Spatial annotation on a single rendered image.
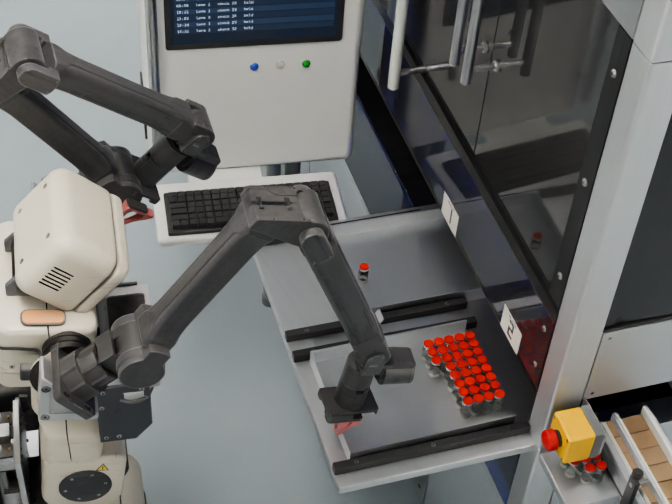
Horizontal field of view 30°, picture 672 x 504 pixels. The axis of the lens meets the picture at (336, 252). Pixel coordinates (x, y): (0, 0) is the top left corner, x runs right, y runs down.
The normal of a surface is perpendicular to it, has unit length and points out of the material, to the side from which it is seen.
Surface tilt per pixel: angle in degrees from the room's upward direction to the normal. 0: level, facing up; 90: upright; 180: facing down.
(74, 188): 42
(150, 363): 93
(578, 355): 90
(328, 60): 90
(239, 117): 90
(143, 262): 0
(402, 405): 0
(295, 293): 0
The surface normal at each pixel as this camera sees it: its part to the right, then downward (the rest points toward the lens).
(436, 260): 0.06, -0.71
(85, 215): 0.70, -0.59
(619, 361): 0.29, 0.68
